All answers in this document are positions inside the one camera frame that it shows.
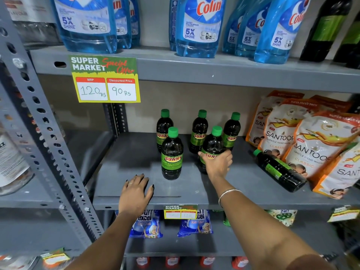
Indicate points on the person's left forearm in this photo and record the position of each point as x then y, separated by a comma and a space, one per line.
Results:
107, 244

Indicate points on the person's right thumb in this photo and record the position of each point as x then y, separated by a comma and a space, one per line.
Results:
202, 155

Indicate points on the group of green-capped dark bottles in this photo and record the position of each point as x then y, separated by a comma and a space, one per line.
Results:
171, 157

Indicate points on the dark cleaner bottle green label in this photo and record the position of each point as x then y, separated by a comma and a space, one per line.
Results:
213, 143

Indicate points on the person's right forearm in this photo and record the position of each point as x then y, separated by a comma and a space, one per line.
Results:
253, 222

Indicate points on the clear bottles with white label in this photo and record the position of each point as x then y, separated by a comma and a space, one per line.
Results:
31, 28

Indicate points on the green white pouch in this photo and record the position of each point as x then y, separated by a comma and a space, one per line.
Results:
282, 216

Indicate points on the person's left little finger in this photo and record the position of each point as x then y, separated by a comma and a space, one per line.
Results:
126, 185

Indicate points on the small yellow price tag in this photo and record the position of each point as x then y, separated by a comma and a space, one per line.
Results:
180, 213
54, 258
343, 215

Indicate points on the red white packet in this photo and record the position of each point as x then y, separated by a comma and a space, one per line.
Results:
172, 262
207, 262
240, 263
143, 262

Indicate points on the orange white hand wash pouch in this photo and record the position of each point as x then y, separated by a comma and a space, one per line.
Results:
281, 134
334, 105
343, 177
258, 120
317, 146

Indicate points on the person's left hand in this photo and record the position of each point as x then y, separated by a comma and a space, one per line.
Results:
133, 198

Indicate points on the person's left middle finger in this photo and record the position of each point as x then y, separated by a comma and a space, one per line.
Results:
140, 180

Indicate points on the row of blue cleaner bottles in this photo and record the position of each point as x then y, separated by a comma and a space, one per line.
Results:
199, 25

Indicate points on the grey perforated upright post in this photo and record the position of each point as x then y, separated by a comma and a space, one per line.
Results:
12, 81
112, 118

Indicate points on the green yellow price sign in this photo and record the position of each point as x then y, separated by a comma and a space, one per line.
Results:
105, 78

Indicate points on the clear jar with white label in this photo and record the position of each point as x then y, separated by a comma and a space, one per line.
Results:
11, 165

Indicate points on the large dark bottle green label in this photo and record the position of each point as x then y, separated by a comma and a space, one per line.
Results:
355, 60
351, 36
323, 30

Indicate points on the blue detergent packet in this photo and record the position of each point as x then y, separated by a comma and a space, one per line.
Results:
195, 224
147, 226

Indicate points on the person's right hand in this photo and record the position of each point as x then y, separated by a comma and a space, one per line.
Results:
217, 167

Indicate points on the person's left thumb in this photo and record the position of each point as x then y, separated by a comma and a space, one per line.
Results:
150, 192

